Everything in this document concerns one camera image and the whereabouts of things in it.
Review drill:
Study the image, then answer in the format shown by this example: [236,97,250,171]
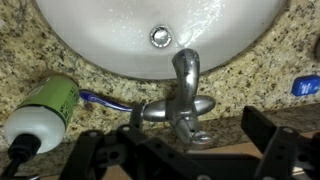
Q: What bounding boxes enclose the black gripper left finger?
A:
[129,103,144,130]

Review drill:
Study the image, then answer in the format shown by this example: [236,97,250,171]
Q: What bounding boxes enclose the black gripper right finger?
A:
[241,106,278,154]

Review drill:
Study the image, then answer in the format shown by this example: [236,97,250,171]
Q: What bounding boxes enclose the chrome faucet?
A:
[143,48,215,145]

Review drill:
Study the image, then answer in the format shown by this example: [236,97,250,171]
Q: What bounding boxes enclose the green soap pump bottle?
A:
[1,75,79,178]

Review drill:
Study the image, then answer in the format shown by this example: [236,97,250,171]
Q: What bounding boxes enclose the blue floss container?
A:
[291,75,320,96]

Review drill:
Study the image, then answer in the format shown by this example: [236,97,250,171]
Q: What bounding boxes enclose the white oval sink basin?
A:
[35,0,287,79]

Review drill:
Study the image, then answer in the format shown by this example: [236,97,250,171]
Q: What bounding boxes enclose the blue handle razor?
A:
[79,90,132,112]

